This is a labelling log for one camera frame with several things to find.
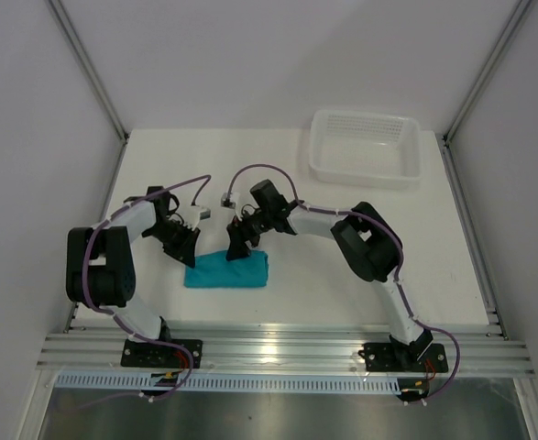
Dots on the white slotted cable duct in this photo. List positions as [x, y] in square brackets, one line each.
[120, 381]

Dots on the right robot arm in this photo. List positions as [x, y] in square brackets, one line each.
[369, 246]

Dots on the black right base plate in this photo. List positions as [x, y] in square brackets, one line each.
[386, 357]

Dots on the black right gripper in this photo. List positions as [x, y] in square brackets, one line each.
[239, 235]

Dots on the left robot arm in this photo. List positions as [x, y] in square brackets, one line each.
[100, 268]

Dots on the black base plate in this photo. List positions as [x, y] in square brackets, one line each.
[386, 357]
[150, 356]

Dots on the right aluminium frame post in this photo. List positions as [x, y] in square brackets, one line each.
[512, 26]

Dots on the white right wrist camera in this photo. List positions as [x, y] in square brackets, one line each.
[230, 200]

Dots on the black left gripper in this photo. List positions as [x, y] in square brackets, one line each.
[184, 252]

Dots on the left aluminium frame post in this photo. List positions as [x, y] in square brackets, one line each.
[64, 23]

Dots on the teal t shirt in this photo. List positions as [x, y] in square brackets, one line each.
[214, 271]

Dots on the aluminium frame post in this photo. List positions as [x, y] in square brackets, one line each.
[512, 26]
[64, 23]

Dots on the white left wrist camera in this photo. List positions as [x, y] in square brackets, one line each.
[193, 215]

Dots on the white perforated plastic basket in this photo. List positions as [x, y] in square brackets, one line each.
[365, 149]

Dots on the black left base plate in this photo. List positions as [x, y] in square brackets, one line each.
[150, 356]

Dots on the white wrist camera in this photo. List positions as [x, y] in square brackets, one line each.
[193, 215]
[230, 200]

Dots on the aluminium rail beam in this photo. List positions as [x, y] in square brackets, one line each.
[285, 349]

